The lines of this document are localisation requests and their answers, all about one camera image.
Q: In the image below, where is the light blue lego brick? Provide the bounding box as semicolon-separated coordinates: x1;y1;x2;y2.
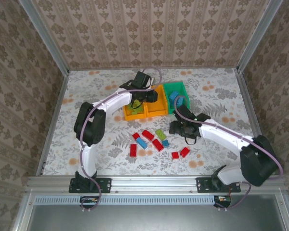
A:
136;137;149;149

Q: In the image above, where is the orange plastic bin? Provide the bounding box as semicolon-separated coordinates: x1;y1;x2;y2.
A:
144;84;169;118
123;92;148;121

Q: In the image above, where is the green plastic bin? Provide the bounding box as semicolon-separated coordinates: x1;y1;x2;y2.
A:
163;81;190;114

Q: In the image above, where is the floral table cover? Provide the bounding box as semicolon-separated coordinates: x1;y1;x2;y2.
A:
42;68;267;176

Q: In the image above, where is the aluminium front beam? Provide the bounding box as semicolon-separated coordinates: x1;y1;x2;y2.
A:
26;175;284;193

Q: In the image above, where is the small connector board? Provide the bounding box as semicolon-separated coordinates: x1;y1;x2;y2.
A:
214;195;232;205
80;196;99;205

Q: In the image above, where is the grey metal sheet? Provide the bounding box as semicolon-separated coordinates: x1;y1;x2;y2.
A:
26;204;289;231

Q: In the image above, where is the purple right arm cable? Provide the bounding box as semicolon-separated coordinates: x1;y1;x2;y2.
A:
173;95;284;213

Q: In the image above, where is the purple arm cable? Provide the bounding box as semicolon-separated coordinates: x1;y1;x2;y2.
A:
79;67;162;213
173;95;284;213

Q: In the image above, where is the aluminium side rail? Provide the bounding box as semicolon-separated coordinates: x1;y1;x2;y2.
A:
36;71;70;176
235;68;275;175

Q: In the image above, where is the grey slotted cable duct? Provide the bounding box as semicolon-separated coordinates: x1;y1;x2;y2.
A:
35;195;216;205

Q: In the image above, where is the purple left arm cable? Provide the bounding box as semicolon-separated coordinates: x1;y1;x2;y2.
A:
79;67;162;213

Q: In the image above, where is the aluminium frame post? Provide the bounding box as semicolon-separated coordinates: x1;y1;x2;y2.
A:
19;0;70;74
237;0;284;73

